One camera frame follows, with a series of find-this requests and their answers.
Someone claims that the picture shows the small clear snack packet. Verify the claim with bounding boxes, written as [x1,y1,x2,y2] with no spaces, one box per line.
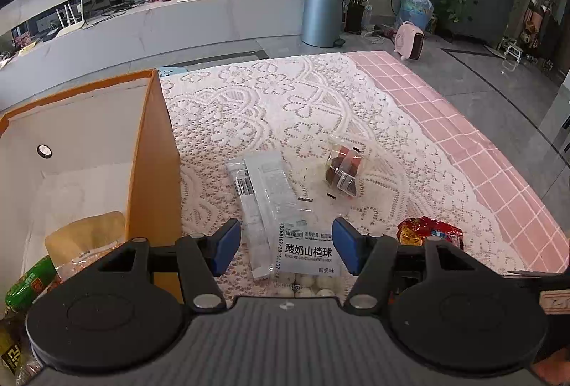
[321,135,362,200]

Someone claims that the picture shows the cluttered shelf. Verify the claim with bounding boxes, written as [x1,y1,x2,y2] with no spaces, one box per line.
[521,0,558,67]

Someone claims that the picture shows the pink space heater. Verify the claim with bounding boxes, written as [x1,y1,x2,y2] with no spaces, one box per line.
[393,21,427,61]

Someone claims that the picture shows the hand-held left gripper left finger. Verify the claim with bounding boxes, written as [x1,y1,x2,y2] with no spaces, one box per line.
[97,217,242,313]

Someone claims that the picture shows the orange cardboard box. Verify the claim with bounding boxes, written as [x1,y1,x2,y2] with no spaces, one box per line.
[0,69,184,386]

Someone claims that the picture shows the light blue stool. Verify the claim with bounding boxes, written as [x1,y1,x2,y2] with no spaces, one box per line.
[158,64,192,77]

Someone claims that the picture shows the grey pedal bin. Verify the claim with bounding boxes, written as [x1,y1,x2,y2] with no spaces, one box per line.
[300,0,347,48]

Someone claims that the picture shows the white snack packet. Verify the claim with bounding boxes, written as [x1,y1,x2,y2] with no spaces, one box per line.
[224,151,343,300]

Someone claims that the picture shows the grey drawer cabinet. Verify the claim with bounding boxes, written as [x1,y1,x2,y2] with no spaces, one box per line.
[439,0,522,48]

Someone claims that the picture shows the white television console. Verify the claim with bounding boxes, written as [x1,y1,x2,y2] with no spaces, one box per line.
[0,0,312,113]

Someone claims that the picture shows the dark green seaweed packet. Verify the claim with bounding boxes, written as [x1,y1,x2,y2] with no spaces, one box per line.
[0,254,58,384]

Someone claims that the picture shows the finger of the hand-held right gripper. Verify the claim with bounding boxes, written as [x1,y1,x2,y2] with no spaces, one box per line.
[394,260,427,302]

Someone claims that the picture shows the small red snack packet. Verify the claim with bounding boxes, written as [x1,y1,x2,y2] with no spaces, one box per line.
[396,217,465,254]

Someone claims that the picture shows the white lace tablecloth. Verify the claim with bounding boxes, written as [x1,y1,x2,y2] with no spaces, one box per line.
[158,53,511,309]

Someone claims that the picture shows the black cables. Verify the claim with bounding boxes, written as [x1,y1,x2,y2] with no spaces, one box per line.
[88,0,136,20]

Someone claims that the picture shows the white router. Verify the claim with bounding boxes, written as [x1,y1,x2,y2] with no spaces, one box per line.
[56,0,88,39]

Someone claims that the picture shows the red clear snack bag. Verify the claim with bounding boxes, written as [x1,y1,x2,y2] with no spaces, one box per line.
[45,210,128,285]

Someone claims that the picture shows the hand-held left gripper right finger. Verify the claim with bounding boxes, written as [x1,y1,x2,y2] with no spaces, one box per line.
[332,217,475,310]

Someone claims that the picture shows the person's right hand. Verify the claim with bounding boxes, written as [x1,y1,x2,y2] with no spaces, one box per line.
[532,360,570,386]

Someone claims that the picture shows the blue water jug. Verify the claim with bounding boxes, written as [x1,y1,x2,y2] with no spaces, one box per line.
[398,0,435,32]

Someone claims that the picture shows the white step stool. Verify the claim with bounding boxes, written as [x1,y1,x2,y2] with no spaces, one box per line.
[501,43,525,70]

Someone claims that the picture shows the pink checkered tablecloth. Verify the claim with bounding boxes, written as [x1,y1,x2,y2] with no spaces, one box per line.
[345,51,570,273]

